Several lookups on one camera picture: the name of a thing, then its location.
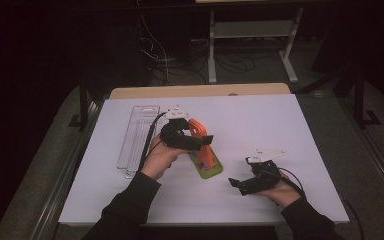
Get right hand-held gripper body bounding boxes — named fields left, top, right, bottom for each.
left=245, top=147, right=287, bottom=195

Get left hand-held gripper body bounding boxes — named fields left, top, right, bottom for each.
left=159, top=104, right=205, bottom=152

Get green clown phone case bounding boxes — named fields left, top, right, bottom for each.
left=188, top=148, right=224, bottom=180

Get clear plastic rack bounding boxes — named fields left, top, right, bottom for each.
left=116, top=104, right=161, bottom=179

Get person's right hand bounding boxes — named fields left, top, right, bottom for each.
left=255, top=170, right=303, bottom=210

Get person's left hand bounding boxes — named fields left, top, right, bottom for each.
left=140, top=132, right=190, bottom=182

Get wooden table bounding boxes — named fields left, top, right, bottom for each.
left=108, top=82, right=292, bottom=100

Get black metal stand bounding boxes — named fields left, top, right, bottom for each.
left=67, top=71, right=96, bottom=133
left=353, top=64, right=382, bottom=129

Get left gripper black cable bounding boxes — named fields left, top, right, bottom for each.
left=137, top=111, right=168, bottom=173

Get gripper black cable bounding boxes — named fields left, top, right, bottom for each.
left=277, top=166, right=307, bottom=198
left=137, top=111, right=168, bottom=173

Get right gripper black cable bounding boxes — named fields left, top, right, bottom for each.
left=277, top=166, right=307, bottom=198

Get tangle of floor cables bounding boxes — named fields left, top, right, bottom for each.
left=136, top=13, right=211, bottom=86

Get black floor cable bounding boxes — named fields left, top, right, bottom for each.
left=342, top=197, right=366, bottom=240

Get metal frame rail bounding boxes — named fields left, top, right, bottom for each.
left=29, top=99, right=104, bottom=240
left=338, top=96, right=384, bottom=209

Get white metal table frame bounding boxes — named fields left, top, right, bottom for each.
left=207, top=7, right=305, bottom=84

